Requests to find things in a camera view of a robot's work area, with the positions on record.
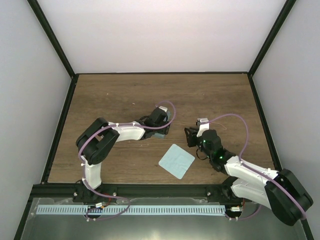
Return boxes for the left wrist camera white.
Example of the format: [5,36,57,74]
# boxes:
[158,106,168,113]

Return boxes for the black frame post right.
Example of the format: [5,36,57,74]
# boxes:
[248,0,296,78]

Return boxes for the pink sunglasses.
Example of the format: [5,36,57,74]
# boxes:
[210,121,227,131]

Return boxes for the light blue cleaning cloth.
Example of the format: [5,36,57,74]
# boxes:
[158,144,195,180]

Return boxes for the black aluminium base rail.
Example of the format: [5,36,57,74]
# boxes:
[29,183,241,204]

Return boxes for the black frame post left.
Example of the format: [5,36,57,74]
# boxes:
[27,0,76,79]

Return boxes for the light blue slotted strip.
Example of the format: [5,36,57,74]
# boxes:
[35,204,226,216]

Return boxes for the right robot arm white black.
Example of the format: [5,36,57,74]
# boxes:
[184,126,314,226]

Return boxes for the black frame post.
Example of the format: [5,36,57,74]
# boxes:
[27,0,76,79]
[248,0,296,78]

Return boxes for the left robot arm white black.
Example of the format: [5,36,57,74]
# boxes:
[74,106,176,203]

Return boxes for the blue-grey glasses case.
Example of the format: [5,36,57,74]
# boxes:
[153,110,171,139]

